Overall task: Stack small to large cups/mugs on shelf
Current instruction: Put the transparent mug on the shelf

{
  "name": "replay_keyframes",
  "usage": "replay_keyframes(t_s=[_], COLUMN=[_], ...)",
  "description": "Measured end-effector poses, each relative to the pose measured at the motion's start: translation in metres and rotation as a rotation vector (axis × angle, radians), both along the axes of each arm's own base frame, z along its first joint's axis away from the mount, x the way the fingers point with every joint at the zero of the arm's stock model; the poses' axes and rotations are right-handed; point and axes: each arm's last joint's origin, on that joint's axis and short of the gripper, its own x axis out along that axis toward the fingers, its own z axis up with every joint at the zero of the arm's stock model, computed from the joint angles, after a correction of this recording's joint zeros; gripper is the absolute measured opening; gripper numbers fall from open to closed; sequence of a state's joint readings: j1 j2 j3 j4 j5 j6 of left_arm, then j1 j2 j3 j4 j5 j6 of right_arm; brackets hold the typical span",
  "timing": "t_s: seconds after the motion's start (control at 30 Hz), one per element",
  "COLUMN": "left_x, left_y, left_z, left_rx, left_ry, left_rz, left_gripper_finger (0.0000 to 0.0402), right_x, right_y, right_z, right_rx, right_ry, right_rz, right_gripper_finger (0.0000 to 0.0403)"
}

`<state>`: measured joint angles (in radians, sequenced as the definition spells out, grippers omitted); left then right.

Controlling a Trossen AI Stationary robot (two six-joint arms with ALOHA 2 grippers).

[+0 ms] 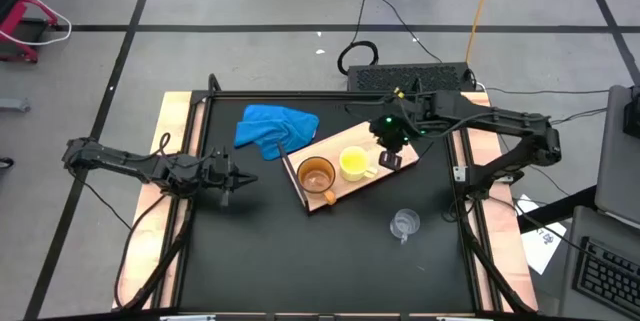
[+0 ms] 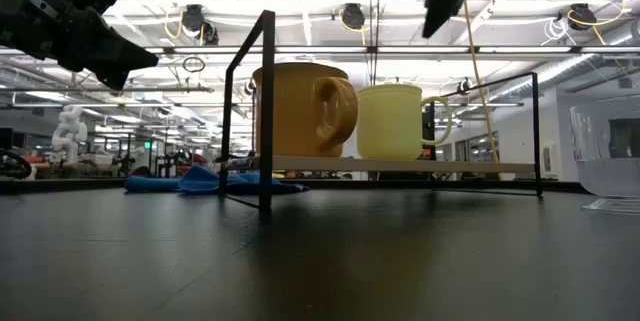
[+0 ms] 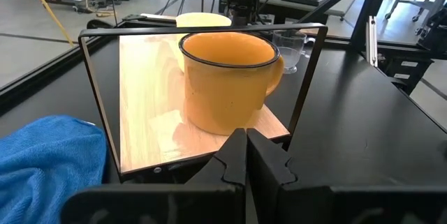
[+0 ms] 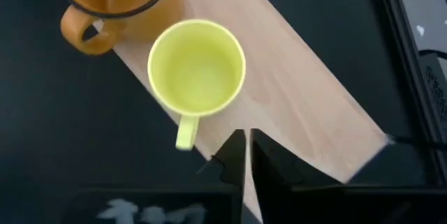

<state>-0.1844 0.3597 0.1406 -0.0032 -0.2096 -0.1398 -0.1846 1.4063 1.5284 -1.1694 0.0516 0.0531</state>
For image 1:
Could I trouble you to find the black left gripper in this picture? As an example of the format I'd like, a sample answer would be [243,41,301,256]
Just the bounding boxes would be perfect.
[202,146,260,208]

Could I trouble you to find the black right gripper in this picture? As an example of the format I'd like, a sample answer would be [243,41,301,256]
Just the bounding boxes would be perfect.
[368,114,416,171]

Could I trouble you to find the pale yellow mug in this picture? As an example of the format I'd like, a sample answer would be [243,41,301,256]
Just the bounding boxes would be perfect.
[338,144,379,183]

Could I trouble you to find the clear glass cup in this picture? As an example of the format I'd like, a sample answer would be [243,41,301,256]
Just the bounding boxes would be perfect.
[388,207,422,246]

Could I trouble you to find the amber glass mug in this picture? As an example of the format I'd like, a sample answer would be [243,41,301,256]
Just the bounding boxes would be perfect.
[295,155,339,207]

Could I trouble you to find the wooden tray board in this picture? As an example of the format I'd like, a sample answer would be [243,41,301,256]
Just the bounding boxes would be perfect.
[276,119,436,216]

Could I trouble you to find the blue microfibre cloth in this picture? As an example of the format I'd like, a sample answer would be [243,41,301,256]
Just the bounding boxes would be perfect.
[233,103,321,162]

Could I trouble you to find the light wooden table board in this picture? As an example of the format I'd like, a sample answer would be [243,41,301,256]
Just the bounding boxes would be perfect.
[449,91,539,312]
[113,91,206,310]

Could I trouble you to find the white paper sheet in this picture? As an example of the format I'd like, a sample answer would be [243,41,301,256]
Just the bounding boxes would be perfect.
[514,193,569,276]

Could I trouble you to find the grey desk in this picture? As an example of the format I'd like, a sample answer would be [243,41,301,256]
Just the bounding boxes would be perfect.
[557,205,640,321]
[594,84,640,227]

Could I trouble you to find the grey metal foot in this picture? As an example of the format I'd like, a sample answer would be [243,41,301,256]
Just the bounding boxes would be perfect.
[0,98,31,113]

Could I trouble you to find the black keyboard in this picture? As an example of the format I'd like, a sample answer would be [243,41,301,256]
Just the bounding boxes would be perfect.
[572,235,640,318]

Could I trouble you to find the black device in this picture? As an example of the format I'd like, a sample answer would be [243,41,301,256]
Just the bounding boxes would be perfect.
[622,85,640,138]

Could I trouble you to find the black aluminium table frame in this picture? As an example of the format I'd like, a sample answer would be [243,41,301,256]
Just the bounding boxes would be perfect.
[112,88,539,321]

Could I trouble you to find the coiled black cable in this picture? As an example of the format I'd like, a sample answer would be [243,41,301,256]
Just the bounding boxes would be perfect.
[336,39,380,76]

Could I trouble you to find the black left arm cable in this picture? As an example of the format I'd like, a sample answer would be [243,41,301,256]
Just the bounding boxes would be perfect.
[113,133,196,310]

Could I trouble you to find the black floor cable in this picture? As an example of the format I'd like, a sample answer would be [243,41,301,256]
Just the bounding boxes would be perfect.
[479,85,610,97]
[367,0,444,65]
[549,107,609,126]

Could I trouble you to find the yellow cable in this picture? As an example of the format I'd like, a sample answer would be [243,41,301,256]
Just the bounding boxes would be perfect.
[464,0,497,65]

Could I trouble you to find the white cable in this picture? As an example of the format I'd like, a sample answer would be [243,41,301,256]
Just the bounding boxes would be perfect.
[0,0,74,47]

